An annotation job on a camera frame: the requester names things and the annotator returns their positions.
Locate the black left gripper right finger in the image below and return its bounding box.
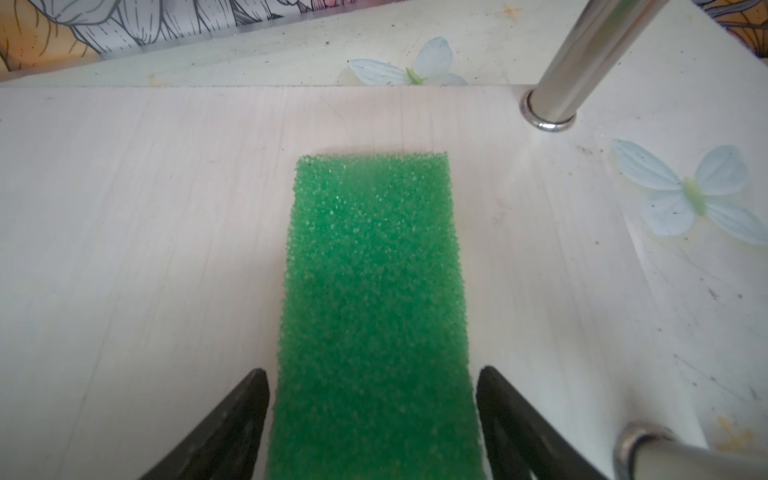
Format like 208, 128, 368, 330
476, 366, 604, 480

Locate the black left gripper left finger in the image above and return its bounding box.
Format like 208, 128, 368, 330
143, 369, 270, 480

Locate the white two-tier metal shelf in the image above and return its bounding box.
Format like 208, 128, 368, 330
1, 1, 767, 479

